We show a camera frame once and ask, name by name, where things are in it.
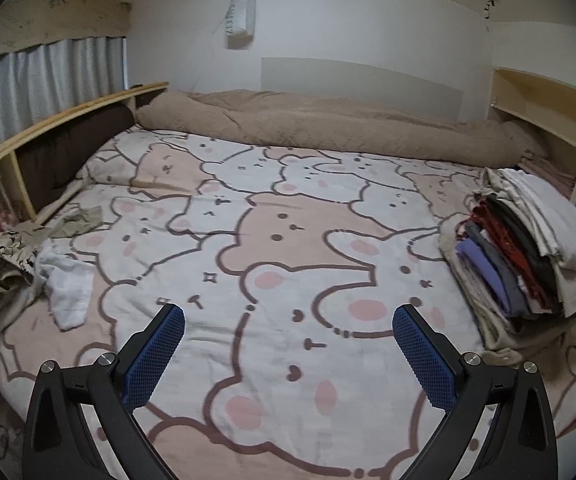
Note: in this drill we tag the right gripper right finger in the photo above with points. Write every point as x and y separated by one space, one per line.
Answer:
520 443

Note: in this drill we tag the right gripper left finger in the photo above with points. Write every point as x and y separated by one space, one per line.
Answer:
57 442

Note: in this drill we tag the cream black print garment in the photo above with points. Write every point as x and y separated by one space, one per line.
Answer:
19 247

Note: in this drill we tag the stack of folded clothes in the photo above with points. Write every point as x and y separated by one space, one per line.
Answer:
514 257

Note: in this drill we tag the white crumpled garment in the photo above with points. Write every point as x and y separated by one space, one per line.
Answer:
68 285

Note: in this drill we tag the wooden headboard shelf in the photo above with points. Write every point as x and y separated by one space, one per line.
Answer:
38 164

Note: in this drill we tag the bear pattern bed blanket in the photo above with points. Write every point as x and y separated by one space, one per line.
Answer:
289 265

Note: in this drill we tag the wooden wardrobe shelf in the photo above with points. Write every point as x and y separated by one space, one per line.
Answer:
544 109

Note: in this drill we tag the beige rolled duvet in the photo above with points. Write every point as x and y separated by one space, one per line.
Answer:
334 124

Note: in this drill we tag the white hanging wall bag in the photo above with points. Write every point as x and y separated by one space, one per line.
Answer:
240 20

